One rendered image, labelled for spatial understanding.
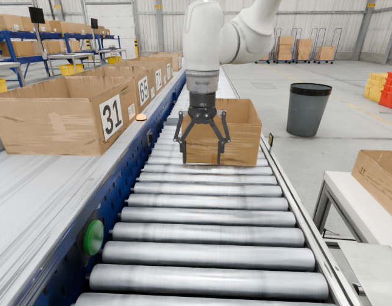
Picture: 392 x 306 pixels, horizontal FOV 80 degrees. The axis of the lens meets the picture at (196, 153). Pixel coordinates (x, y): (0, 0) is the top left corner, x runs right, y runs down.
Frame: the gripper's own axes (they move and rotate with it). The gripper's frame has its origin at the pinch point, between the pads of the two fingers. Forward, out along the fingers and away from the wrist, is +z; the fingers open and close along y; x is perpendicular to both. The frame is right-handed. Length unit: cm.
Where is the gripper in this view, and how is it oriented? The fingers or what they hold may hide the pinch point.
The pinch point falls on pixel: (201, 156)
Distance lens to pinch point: 73.5
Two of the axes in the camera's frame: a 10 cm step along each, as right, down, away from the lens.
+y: 10.0, 0.2, -0.4
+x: 0.5, -4.4, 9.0
